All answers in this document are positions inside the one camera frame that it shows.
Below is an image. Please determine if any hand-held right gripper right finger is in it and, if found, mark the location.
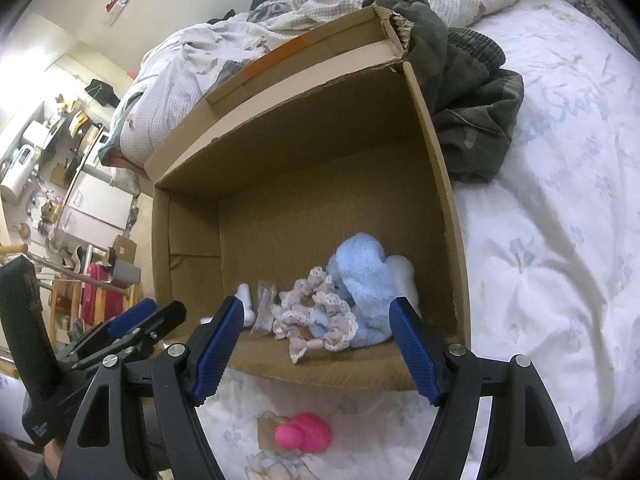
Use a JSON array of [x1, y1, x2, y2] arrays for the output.
[[389, 296, 581, 480]]

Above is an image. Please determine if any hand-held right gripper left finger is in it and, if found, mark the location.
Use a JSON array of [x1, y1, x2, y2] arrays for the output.
[[56, 295, 246, 480]]

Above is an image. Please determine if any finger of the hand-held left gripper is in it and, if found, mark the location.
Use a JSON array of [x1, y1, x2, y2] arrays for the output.
[[70, 301, 187, 368], [60, 298, 158, 361]]

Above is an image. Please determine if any small white toy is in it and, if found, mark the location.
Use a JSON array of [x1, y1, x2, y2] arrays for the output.
[[235, 282, 257, 328]]

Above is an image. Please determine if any small clear packet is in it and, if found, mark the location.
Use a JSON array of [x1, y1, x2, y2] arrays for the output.
[[250, 280, 278, 333]]

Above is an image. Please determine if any beige lace scrunchie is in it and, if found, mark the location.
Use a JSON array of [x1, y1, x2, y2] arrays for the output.
[[272, 267, 358, 365]]

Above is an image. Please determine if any blue and white plush toy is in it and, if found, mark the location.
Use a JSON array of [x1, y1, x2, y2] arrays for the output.
[[309, 232, 423, 348]]

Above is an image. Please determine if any pink rubber duck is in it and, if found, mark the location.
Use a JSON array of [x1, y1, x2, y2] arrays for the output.
[[274, 412, 332, 457]]

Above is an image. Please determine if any brown cardboard box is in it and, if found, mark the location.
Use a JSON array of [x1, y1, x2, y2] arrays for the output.
[[142, 5, 473, 393]]

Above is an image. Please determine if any red storage bin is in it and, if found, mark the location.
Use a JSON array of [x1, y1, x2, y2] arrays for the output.
[[82, 262, 126, 326]]

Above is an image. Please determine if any small floor cardboard box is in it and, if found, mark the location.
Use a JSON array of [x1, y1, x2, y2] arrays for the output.
[[111, 235, 141, 286]]

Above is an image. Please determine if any white cabinet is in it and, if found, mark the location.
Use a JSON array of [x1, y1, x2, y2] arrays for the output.
[[57, 172, 136, 236]]

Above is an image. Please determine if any small white kitchen appliance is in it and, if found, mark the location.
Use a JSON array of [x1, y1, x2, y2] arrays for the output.
[[0, 145, 39, 201]]

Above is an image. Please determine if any white cylindrical appliance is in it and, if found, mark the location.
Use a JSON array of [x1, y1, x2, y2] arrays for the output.
[[22, 121, 51, 148]]

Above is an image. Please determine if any black hanging garment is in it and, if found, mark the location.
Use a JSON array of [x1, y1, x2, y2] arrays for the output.
[[84, 79, 116, 106]]

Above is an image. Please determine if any beige floral quilt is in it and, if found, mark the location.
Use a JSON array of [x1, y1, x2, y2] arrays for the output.
[[100, 0, 536, 161]]

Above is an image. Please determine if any dark green corduroy jacket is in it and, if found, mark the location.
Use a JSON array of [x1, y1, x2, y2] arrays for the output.
[[362, 0, 525, 184]]

